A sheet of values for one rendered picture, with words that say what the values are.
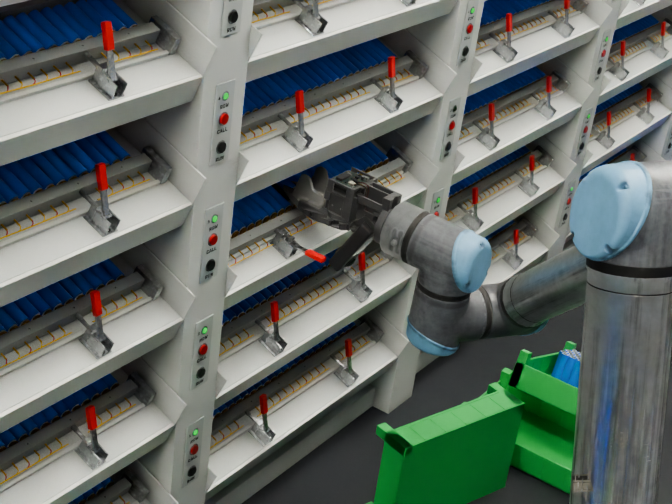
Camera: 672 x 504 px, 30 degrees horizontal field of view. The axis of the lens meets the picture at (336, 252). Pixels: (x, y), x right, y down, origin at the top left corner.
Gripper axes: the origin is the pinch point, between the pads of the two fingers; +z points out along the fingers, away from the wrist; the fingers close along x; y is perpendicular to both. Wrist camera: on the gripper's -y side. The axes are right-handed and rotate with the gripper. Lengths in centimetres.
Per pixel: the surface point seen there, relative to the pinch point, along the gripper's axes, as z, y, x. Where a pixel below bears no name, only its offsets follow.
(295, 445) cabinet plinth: -7, -54, -5
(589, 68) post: -8, 2, -103
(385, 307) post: -5.1, -35.1, -33.3
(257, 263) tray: -5.9, -5.4, 16.3
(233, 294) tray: -8.1, -6.8, 24.8
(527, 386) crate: -34, -46, -47
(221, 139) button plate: -7.2, 21.5, 31.8
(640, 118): -7, -25, -156
